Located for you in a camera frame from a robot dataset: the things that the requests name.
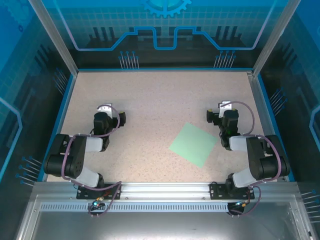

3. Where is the light green paper sheet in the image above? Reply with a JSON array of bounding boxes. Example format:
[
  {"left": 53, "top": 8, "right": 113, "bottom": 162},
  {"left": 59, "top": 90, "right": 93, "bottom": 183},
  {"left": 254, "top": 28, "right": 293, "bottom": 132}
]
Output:
[{"left": 168, "top": 122, "right": 218, "bottom": 168}]

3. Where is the grey sheet metal cover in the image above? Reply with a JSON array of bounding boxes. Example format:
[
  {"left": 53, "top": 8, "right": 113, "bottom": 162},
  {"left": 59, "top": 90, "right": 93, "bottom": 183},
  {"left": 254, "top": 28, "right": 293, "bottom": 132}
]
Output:
[{"left": 14, "top": 194, "right": 320, "bottom": 240}]

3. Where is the aluminium base beam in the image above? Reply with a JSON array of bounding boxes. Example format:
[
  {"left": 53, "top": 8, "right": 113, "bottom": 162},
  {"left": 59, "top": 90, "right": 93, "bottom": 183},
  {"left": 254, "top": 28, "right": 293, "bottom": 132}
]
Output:
[{"left": 33, "top": 181, "right": 300, "bottom": 201}]

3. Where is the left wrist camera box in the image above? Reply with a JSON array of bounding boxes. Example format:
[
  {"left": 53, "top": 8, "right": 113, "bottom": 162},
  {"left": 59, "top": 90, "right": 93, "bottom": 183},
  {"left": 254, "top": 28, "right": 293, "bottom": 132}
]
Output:
[{"left": 96, "top": 103, "right": 113, "bottom": 117}]

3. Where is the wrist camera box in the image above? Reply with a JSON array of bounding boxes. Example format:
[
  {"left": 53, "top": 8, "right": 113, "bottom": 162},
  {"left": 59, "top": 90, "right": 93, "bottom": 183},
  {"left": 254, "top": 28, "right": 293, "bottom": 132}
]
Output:
[
  {"left": 217, "top": 100, "right": 238, "bottom": 118},
  {"left": 96, "top": 103, "right": 113, "bottom": 117}
]

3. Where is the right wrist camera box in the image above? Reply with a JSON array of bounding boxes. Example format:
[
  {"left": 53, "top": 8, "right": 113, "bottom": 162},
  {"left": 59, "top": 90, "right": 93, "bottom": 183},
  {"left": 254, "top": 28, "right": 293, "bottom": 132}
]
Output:
[{"left": 217, "top": 100, "right": 238, "bottom": 118}]

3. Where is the aluminium side rail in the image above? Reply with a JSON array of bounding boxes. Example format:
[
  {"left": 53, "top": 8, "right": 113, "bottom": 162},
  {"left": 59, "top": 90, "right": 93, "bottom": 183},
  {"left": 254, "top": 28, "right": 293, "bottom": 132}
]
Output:
[{"left": 246, "top": 71, "right": 287, "bottom": 182}]

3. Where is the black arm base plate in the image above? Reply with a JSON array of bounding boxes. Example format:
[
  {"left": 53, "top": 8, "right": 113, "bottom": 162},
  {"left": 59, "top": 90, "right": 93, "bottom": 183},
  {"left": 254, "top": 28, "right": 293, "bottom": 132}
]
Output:
[
  {"left": 209, "top": 182, "right": 256, "bottom": 201},
  {"left": 76, "top": 183, "right": 124, "bottom": 200}
]

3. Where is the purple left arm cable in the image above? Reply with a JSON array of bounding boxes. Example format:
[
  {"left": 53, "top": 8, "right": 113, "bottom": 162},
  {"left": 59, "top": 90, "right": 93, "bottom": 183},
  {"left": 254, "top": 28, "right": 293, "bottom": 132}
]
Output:
[{"left": 61, "top": 104, "right": 123, "bottom": 218}]

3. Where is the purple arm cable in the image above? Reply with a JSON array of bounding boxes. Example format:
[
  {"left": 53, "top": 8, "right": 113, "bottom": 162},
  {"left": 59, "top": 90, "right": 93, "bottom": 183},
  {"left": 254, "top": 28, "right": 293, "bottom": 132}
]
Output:
[
  {"left": 219, "top": 101, "right": 283, "bottom": 217},
  {"left": 61, "top": 104, "right": 123, "bottom": 218}
]

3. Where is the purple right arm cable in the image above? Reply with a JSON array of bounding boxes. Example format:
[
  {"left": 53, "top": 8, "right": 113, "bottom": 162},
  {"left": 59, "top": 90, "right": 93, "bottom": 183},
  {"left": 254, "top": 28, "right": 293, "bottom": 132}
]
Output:
[{"left": 219, "top": 101, "right": 283, "bottom": 217}]

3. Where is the blue printed enclosure panel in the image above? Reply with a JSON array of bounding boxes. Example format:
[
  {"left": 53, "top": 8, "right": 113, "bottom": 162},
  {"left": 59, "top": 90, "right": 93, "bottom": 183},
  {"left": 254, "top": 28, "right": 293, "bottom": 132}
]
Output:
[
  {"left": 41, "top": 0, "right": 287, "bottom": 70},
  {"left": 257, "top": 0, "right": 320, "bottom": 226},
  {"left": 0, "top": 0, "right": 76, "bottom": 240}
]

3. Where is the slotted metal cable duct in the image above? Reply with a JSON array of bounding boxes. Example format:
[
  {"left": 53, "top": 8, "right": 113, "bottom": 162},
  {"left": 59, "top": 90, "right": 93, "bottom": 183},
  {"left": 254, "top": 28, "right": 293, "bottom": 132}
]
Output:
[{"left": 39, "top": 202, "right": 295, "bottom": 214}]

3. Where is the aluminium frame post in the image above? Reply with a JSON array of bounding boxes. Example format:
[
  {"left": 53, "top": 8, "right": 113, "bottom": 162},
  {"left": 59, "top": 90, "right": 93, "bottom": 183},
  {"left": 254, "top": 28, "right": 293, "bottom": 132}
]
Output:
[
  {"left": 251, "top": 0, "right": 302, "bottom": 77},
  {"left": 27, "top": 0, "right": 80, "bottom": 77}
]

